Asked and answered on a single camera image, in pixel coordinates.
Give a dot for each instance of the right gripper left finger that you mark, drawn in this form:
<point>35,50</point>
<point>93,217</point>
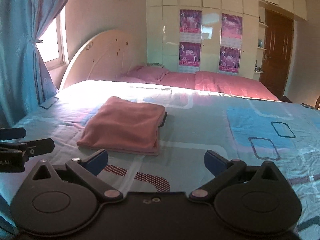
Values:
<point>75,180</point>

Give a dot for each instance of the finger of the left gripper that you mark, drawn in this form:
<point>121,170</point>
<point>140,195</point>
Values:
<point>29,148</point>
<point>12,133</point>

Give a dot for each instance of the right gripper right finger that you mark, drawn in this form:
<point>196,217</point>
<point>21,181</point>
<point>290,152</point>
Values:
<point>234,180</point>

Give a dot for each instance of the pink knit garment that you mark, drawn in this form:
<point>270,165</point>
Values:
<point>124,126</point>

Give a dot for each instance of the window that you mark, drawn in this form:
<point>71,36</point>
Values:
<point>53,43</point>

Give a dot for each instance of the lower right purple poster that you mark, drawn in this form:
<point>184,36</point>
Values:
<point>229,60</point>

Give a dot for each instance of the purple poster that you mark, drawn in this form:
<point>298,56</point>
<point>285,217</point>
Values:
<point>189,54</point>
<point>231,26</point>
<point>190,21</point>
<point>229,60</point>

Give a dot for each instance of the cream rounded headboard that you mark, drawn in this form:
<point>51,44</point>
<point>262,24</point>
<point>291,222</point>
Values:
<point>106,56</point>

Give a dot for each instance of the pink pillow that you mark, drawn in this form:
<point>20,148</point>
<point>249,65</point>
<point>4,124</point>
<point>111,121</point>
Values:
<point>147,73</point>

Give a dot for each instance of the lower left purple poster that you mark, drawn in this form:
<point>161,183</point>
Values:
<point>189,54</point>

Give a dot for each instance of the blue curtain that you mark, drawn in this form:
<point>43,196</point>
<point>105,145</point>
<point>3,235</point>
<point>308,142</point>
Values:
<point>25,80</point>

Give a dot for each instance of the brown wooden door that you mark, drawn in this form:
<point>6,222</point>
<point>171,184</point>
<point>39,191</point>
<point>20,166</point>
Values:
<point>277,56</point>

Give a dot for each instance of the upper right purple poster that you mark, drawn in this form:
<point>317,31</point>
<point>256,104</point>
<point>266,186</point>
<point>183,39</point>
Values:
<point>231,26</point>

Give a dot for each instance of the cream glossy wardrobe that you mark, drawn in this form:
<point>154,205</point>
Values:
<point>164,37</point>

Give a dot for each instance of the upper left purple poster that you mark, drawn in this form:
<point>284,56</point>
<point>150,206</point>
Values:
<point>190,21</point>

